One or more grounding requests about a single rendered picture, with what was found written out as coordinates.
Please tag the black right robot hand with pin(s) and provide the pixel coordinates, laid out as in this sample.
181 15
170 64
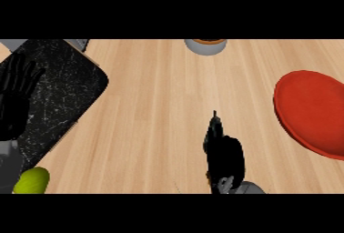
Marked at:
223 154

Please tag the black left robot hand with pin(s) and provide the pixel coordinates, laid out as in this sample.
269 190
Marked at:
13 91

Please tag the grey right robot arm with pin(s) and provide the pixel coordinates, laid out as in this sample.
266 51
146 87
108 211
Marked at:
243 187

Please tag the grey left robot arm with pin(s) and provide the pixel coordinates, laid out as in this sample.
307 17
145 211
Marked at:
9 165

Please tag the black marbled placemat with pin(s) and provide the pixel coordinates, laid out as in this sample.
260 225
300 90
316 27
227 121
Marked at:
62 94

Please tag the red bowl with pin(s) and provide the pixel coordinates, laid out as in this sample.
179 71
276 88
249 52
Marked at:
313 112

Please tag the yellow-green vegetable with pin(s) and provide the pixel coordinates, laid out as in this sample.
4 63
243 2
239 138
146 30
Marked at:
31 181

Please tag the grey pot with brown contents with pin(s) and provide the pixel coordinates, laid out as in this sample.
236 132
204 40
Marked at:
205 46

